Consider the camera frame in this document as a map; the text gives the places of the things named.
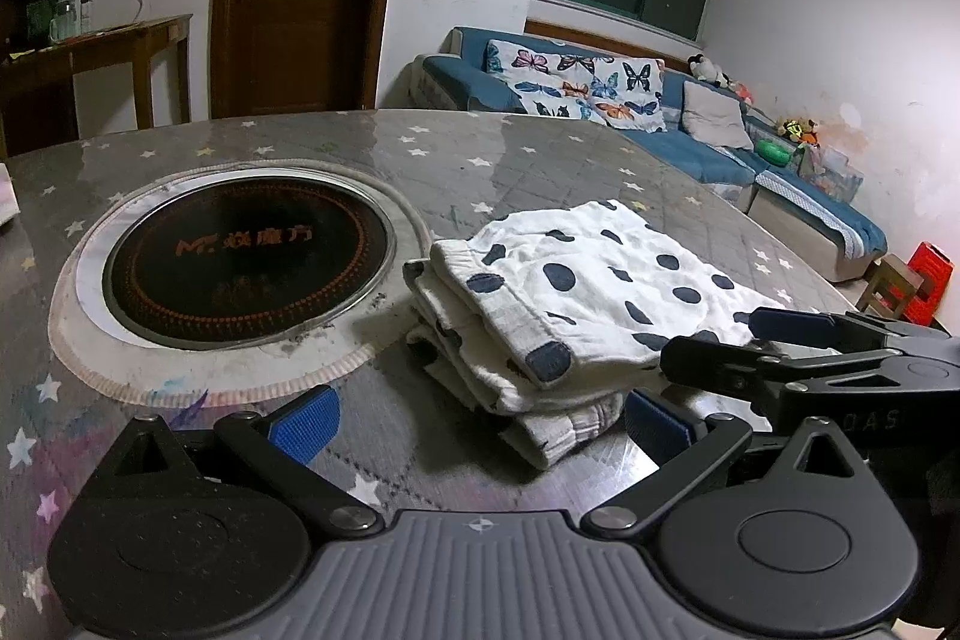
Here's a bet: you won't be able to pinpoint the butterfly print blanket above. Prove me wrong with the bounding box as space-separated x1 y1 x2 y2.
484 40 668 133

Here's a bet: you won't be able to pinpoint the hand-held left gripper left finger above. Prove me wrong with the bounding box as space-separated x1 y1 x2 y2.
94 385 383 540

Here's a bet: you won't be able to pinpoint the glass pitcher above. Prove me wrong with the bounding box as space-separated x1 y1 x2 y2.
51 0 80 43

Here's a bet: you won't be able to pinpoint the white woven basket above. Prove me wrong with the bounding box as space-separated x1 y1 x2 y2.
49 156 432 407

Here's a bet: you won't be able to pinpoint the black round induction cooktop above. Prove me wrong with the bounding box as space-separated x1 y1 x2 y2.
101 179 397 352

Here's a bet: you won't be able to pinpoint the green plastic toy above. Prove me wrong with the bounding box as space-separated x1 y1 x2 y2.
754 137 796 167

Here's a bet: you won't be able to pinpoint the wooden side table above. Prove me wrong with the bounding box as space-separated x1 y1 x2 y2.
0 14 194 157

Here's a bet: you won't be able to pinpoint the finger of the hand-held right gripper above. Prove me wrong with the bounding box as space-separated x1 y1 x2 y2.
750 308 950 348
660 336 908 416

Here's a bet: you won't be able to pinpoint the clear plastic toy bag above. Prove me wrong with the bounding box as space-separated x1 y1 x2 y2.
799 149 863 202

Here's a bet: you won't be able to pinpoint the black and white plush toy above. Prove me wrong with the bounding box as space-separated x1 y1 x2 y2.
688 55 732 86

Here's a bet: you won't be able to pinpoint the grey star-print quilted tablecloth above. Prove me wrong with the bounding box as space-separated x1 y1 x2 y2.
0 107 871 640

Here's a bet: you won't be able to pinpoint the grey pillow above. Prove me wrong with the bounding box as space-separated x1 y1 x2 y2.
681 81 755 151

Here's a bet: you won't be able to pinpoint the red plastic stool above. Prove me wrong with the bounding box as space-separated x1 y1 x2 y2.
904 241 955 324

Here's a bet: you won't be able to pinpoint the yellow orange plush toy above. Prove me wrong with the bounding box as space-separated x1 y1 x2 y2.
776 115 822 146

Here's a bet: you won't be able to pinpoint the small wooden stool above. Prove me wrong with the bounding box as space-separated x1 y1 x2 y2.
859 255 925 315

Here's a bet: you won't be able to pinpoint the brown wooden wall rail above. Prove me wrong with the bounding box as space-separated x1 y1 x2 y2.
525 19 706 64

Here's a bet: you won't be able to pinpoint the white polka-dot pants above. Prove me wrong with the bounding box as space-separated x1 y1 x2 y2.
403 199 848 470

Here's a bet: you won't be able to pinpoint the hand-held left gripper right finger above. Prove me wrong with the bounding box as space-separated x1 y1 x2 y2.
581 389 871 540

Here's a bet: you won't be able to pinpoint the blue sofa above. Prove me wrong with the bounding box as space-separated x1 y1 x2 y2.
412 26 890 285

